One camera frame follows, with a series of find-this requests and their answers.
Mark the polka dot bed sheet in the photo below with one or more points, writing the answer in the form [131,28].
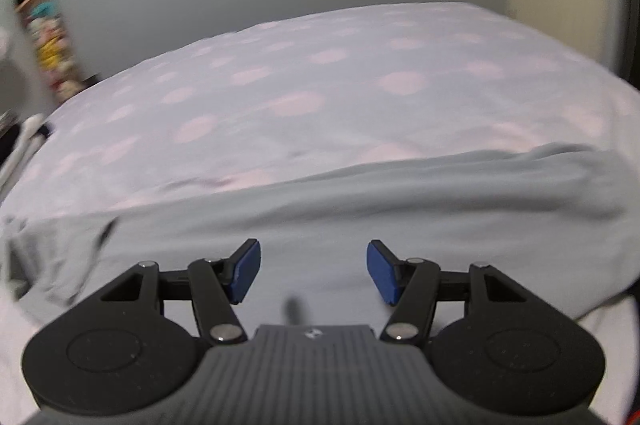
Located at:
[295,98]

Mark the light grey garment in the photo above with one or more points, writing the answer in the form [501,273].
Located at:
[562,219]

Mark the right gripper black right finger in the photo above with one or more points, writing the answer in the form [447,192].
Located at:
[414,287]

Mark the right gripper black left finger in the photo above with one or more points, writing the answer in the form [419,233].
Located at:
[212,287]

